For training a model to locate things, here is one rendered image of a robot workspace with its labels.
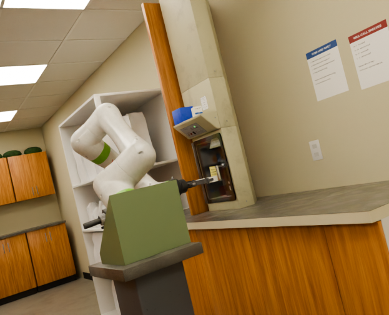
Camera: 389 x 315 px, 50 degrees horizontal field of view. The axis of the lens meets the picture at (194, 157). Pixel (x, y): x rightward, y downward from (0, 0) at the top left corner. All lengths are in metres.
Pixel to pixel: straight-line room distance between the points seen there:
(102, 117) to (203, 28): 0.93
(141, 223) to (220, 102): 1.15
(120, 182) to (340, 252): 0.85
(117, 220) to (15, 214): 6.13
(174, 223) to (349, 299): 0.69
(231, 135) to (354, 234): 1.11
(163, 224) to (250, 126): 1.47
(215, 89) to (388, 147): 0.97
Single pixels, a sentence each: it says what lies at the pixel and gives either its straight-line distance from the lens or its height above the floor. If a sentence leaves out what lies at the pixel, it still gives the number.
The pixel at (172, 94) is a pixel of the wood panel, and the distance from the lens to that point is 2.73.
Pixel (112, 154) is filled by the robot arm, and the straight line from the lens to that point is 2.09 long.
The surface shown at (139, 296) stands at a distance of 1.51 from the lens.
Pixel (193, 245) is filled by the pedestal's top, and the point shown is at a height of 0.94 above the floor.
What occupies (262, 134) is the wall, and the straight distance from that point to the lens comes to 2.78.
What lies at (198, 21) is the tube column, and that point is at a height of 2.05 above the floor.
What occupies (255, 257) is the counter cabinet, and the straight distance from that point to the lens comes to 1.98.
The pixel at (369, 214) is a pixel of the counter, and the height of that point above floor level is 0.93.
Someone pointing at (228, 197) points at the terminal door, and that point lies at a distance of 2.45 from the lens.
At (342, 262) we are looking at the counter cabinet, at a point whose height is 0.75.
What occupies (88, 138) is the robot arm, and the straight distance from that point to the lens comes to 1.99.
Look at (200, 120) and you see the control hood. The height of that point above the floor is 1.48.
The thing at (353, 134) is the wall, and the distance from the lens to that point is 2.33.
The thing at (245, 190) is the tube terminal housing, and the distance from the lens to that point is 2.44.
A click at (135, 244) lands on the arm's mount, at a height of 1.00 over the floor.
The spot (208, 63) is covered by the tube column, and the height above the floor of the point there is 1.79.
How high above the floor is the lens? 1.18
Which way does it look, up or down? 2 degrees up
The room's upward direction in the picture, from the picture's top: 13 degrees counter-clockwise
